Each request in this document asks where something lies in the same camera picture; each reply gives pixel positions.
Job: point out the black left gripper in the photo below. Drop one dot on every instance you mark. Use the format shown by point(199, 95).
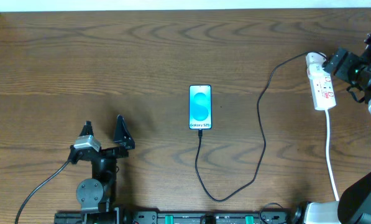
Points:
point(105, 152)

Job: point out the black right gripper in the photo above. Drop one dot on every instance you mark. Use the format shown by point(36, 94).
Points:
point(337, 62)

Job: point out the blue Galaxy smartphone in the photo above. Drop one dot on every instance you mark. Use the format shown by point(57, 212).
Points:
point(200, 107)

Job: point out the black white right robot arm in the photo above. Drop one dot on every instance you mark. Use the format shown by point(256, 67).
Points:
point(354, 204)

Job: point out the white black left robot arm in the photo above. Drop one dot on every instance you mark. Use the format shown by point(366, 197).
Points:
point(97, 194)

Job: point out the white power strip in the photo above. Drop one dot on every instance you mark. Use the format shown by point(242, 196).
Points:
point(322, 93)

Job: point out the white USB wall charger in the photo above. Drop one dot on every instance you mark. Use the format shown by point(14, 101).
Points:
point(314, 63)

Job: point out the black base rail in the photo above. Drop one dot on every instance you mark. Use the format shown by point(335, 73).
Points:
point(150, 217)

